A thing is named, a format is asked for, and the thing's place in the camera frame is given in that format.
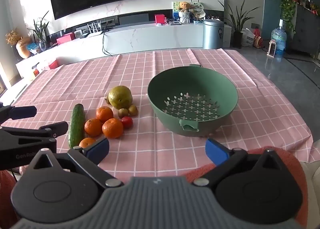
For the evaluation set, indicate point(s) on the grey metal trash can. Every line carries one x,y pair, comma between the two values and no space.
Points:
212,35

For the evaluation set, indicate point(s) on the dark grey speaker bar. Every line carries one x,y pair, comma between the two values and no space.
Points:
135,18

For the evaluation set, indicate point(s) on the blue printed box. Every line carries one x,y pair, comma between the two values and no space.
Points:
175,10

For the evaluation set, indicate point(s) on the beige cushion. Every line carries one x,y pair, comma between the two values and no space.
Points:
312,181

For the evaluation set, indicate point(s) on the red and white boxes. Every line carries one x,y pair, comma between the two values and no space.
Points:
50,65

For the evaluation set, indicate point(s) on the green cucumber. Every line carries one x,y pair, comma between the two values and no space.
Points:
77,124

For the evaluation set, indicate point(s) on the small red box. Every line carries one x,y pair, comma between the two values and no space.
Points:
160,18

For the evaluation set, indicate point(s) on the white ceramic pot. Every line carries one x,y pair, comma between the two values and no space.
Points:
184,16

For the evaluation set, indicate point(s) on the round printed hand fan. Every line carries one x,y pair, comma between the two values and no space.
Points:
197,8

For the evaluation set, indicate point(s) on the blue water jug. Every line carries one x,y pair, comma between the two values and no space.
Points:
278,38

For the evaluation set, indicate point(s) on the long-leaf plant in black pot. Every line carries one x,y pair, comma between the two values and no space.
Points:
238,40

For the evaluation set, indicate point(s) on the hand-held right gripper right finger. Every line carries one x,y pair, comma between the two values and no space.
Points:
216,152

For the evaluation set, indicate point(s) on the green plant in glass vase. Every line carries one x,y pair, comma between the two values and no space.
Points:
41,33

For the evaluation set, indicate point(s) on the flat red box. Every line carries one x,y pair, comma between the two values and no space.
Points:
65,38

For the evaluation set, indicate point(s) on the white marble television cabinet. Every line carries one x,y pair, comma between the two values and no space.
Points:
150,38

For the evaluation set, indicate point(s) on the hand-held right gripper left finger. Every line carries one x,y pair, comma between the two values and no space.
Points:
96,149

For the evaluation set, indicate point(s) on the grey sideboard cabinet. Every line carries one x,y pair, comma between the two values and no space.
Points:
305,31

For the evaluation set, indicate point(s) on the yellow-green pear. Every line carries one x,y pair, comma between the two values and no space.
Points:
120,97

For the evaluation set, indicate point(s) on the orange round vase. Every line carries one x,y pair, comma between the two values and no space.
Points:
23,48

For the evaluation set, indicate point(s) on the trailing green ivy plant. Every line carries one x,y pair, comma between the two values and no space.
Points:
287,1

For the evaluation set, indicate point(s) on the white wifi router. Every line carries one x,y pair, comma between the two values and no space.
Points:
94,31

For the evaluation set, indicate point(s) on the small brown longan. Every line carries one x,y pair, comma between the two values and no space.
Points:
107,100
133,110
123,113

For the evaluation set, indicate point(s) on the blue tissue box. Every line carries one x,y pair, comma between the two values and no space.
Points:
32,47

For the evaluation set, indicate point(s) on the person's left forearm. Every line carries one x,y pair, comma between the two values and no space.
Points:
5,186

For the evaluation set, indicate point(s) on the white plastic bag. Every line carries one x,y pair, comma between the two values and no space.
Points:
247,38

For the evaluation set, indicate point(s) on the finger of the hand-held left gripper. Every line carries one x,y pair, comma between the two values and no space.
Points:
22,112
50,130

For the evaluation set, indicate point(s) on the red knit sweater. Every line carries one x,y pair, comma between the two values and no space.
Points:
295,169

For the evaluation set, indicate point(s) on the dried yellow flowers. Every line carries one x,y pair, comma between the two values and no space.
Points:
12,37

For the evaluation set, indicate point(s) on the green colander bowl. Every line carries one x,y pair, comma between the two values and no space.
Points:
175,86

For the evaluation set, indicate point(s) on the small white display clock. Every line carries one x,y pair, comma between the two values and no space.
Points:
78,34

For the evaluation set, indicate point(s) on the orange tangerine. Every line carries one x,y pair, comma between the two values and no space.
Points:
104,114
86,142
93,127
112,128

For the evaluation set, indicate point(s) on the brown teddy bear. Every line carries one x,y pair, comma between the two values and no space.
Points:
184,6

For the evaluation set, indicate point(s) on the pink checked tablecloth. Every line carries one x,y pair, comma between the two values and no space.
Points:
100,76

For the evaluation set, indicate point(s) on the red cherry tomato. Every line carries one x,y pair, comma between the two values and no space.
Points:
127,122

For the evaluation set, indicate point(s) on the red gift bag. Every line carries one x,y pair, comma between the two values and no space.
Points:
258,41

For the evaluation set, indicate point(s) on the small white standing device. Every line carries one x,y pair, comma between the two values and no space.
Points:
271,48

